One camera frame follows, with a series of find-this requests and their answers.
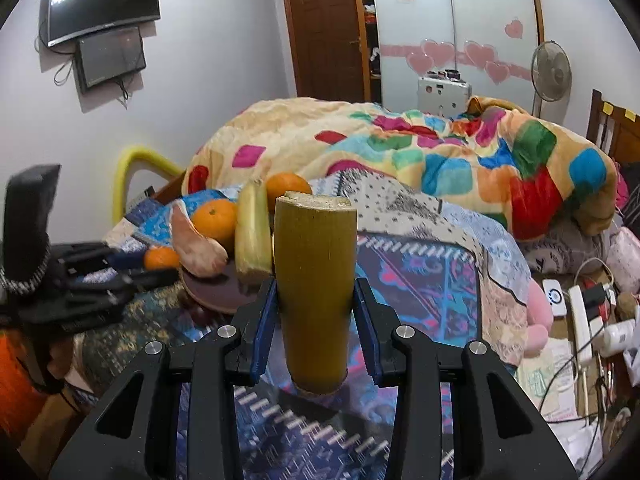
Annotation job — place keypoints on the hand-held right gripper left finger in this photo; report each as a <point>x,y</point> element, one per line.
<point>262,332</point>

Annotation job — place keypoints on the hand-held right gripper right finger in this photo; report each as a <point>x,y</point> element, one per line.
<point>369,332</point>

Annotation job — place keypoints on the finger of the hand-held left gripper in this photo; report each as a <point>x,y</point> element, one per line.
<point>150,280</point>
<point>125,260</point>

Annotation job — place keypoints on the small orange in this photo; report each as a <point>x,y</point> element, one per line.
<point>161,258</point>

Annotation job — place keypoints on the purple plate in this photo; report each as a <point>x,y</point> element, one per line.
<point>220,296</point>

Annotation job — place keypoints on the peeled pomelo segment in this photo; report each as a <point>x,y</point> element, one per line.
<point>197,250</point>

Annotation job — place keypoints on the yellow sugarcane piece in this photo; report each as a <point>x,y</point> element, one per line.
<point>312,285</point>
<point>252,232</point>

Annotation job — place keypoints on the medium orange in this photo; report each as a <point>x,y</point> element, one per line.
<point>216,220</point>

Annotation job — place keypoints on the large orange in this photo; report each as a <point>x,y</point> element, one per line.
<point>287,185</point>

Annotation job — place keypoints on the blue patterned cloth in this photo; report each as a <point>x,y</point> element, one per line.
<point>425,280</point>

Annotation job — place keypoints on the orange garment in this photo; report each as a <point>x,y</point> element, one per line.
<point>17,390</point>

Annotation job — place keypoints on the colourful patchwork blanket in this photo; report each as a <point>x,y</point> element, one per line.
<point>400,160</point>

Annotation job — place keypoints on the grey pillow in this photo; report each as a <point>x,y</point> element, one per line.
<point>560,245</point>

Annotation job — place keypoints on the white power strip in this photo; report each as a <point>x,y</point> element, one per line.
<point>582,325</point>

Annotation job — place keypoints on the small white appliance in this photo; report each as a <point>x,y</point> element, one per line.
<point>442,96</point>

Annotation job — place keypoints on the pink bag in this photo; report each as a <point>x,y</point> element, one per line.
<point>625,260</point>

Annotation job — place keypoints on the brown wooden door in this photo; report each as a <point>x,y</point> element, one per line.
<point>325,30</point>

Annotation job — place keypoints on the standing fan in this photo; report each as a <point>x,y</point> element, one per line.
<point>551,72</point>

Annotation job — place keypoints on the wooden headboard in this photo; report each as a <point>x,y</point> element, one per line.
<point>612,125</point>

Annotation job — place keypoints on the wooden wardrobe with sliding doors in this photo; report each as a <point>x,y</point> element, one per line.
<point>450,15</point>

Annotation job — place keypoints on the yellow foam bed rail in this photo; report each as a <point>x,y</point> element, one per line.
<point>127,170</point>

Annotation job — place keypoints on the small black wall monitor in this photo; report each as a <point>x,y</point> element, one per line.
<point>111,57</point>

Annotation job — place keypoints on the wall-mounted black television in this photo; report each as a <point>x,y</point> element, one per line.
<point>105,5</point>

